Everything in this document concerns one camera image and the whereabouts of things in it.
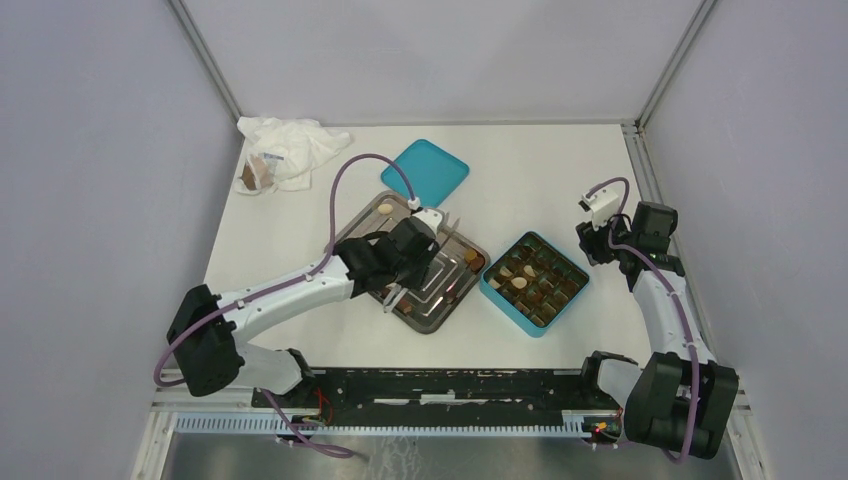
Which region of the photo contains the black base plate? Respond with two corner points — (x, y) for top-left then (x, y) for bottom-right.
(275, 367), (619, 428)

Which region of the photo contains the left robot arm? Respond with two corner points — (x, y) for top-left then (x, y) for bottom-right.
(164, 209), (444, 408)

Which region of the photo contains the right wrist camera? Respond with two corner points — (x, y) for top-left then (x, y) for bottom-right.
(578, 187), (621, 231)

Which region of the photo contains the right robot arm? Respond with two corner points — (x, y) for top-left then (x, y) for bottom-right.
(576, 194), (739, 461)

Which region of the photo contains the teal box lid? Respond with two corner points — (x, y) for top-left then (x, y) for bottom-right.
(394, 139), (470, 208)

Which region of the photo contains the white crumpled cloth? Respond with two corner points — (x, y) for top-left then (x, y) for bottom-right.
(236, 117), (353, 192)

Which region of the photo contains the white cable duct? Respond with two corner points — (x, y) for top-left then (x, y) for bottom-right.
(173, 411), (588, 439)

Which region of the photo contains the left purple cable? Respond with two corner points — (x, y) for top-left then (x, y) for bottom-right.
(152, 153), (420, 389)

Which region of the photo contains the teal chocolate box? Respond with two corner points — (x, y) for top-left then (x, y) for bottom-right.
(480, 231), (590, 338)

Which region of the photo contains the plastic bag with chocolate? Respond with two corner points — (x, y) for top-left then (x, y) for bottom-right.
(233, 152), (285, 195)

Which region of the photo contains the steel tray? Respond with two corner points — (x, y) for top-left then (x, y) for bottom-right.
(335, 191), (490, 334)

